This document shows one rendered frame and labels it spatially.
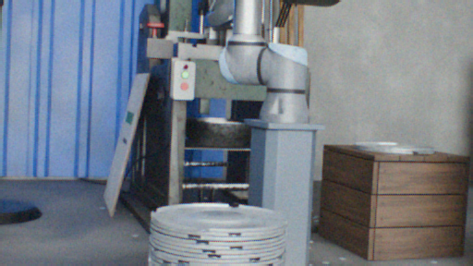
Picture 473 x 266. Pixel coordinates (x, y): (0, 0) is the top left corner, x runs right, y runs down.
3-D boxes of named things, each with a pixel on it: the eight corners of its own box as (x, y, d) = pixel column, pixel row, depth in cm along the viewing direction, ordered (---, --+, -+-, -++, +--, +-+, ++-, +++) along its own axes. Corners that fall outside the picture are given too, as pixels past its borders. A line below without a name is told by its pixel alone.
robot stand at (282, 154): (317, 276, 200) (326, 125, 198) (260, 280, 192) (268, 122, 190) (290, 260, 217) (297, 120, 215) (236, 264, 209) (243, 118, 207)
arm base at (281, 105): (318, 124, 199) (320, 90, 198) (272, 122, 192) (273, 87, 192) (295, 121, 212) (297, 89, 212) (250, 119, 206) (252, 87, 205)
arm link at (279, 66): (297, 89, 194) (299, 42, 193) (254, 87, 199) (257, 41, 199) (311, 90, 205) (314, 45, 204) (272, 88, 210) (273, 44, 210)
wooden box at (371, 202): (464, 256, 236) (471, 157, 234) (368, 260, 222) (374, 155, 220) (403, 232, 273) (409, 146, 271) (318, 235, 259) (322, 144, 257)
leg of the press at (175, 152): (183, 236, 244) (195, -16, 239) (151, 237, 240) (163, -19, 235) (139, 195, 329) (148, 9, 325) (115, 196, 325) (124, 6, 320)
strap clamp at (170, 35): (205, 46, 272) (206, 20, 271) (163, 42, 266) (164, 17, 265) (201, 47, 277) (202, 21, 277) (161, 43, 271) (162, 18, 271)
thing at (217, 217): (295, 212, 157) (295, 209, 157) (276, 237, 128) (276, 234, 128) (174, 203, 161) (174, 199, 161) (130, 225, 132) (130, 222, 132)
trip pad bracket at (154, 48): (172, 90, 245) (174, 36, 244) (144, 90, 241) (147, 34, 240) (168, 90, 250) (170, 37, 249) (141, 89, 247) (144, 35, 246)
